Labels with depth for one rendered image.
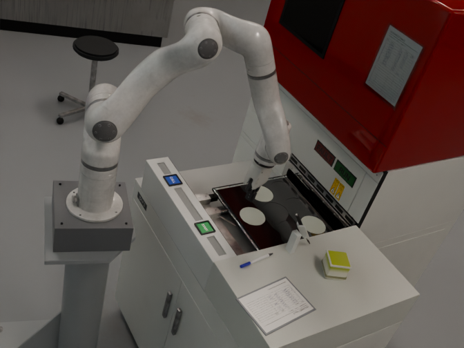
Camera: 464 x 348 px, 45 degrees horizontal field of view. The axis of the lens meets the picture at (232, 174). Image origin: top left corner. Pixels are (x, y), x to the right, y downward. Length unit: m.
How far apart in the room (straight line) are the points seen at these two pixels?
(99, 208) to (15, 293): 1.10
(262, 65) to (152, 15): 3.42
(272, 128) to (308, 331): 0.62
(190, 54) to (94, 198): 0.60
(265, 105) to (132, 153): 2.14
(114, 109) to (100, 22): 3.41
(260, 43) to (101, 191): 0.70
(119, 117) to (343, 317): 0.91
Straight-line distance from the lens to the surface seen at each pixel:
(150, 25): 5.12
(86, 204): 1.93
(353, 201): 2.18
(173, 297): 2.17
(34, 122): 4.02
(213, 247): 1.89
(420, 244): 2.69
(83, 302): 2.26
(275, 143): 1.79
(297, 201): 2.29
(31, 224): 3.25
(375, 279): 2.01
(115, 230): 1.93
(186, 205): 2.01
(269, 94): 1.77
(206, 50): 1.59
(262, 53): 1.70
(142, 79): 1.69
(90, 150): 1.82
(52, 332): 2.53
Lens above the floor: 2.26
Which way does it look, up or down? 36 degrees down
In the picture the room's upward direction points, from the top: 17 degrees clockwise
